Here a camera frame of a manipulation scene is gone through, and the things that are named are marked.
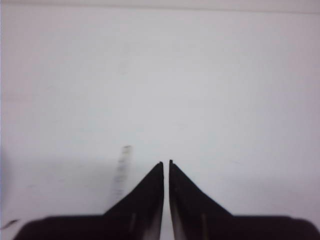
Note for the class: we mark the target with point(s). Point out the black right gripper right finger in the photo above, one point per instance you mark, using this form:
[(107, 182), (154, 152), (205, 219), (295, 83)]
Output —
[(196, 216)]

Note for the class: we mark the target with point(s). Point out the clear tape strip on table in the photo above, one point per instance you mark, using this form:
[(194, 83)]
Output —
[(121, 173)]

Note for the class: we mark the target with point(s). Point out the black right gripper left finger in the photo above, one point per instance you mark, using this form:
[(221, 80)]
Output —
[(137, 216)]

